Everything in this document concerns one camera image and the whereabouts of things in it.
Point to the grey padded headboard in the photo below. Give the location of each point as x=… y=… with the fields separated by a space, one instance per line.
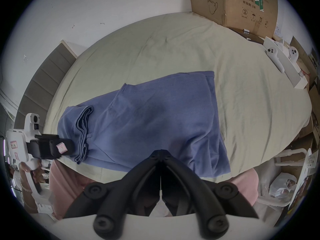
x=42 y=84

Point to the person's left hand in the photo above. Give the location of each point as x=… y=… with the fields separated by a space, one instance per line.
x=26 y=174

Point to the white open box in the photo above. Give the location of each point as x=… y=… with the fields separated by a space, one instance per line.
x=291 y=70

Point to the blue shirt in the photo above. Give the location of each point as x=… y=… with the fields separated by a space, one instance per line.
x=150 y=121

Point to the white hand controller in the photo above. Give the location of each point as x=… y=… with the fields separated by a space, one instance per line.
x=293 y=52
x=274 y=56

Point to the person's legs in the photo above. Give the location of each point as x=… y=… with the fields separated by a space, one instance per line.
x=67 y=186

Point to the flat dark brown carton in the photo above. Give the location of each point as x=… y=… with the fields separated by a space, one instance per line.
x=250 y=35

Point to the large brown printed carton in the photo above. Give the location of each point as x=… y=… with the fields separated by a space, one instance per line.
x=225 y=4

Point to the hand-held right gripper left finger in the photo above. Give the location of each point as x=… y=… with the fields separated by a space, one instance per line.
x=117 y=189

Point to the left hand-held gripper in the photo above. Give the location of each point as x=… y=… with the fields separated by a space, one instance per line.
x=17 y=144

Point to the white plastic bag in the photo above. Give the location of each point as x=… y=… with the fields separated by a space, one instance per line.
x=281 y=185

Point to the bed with pale green sheet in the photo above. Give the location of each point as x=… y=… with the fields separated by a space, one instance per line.
x=175 y=46

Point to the white plastic chair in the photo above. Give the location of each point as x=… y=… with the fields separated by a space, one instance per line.
x=287 y=153

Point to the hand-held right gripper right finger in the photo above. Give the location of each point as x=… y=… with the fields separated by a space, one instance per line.
x=200 y=191

